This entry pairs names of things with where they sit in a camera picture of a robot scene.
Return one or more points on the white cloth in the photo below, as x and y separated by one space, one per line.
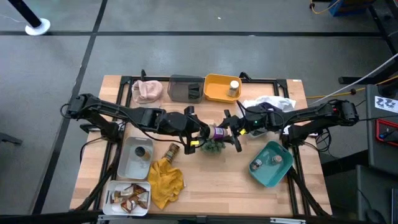
284 102

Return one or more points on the yellow cloth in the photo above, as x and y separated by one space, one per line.
166 183

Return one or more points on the blue box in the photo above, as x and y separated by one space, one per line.
345 7

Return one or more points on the dark purple cloth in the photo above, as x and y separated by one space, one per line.
265 106

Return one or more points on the black pole white base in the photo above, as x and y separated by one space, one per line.
37 27

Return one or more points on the black white sticker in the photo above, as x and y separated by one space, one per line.
385 104

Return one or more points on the white plastic bin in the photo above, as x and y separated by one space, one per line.
109 210

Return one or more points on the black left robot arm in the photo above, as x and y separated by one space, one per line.
102 107

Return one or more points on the dark grey translucent bin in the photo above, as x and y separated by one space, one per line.
178 90

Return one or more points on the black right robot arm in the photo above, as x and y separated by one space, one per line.
311 113

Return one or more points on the brown taco seasoning packet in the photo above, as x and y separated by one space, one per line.
139 189
142 201
127 206
118 196

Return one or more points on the pale grey plastic bin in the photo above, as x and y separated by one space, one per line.
133 168

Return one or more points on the purple label spice jar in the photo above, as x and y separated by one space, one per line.
217 132

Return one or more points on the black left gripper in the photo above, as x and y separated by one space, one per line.
180 124

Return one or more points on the small clear plastic bin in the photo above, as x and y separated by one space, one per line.
259 133

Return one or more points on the orange label spice jar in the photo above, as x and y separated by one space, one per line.
143 153

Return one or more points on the yellow plastic bin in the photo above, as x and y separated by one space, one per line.
217 88

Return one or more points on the white lid spice jar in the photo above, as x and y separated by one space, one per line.
233 88

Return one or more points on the black metal table frame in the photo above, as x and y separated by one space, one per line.
261 81

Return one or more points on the green succulent potted plant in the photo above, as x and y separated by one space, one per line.
214 147

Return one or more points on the teal plastic bin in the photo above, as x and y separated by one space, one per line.
270 175

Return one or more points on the pink cloth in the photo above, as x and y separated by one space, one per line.
147 91

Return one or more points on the grey cabinet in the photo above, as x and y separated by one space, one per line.
385 155

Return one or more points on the black metal stand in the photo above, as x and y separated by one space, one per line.
382 18

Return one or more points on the clear glass spice jar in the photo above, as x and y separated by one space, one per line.
257 164

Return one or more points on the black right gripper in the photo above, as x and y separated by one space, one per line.
241 126

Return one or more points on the red device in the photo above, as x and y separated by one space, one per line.
381 124

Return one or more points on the brown yellow label can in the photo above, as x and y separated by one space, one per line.
171 152

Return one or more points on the dark grey floor bracket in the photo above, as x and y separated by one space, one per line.
11 139

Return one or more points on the brown label spice jar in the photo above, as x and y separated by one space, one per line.
276 159

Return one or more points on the dark grey box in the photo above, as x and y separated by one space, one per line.
373 193

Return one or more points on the black mount beam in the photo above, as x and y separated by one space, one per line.
46 217

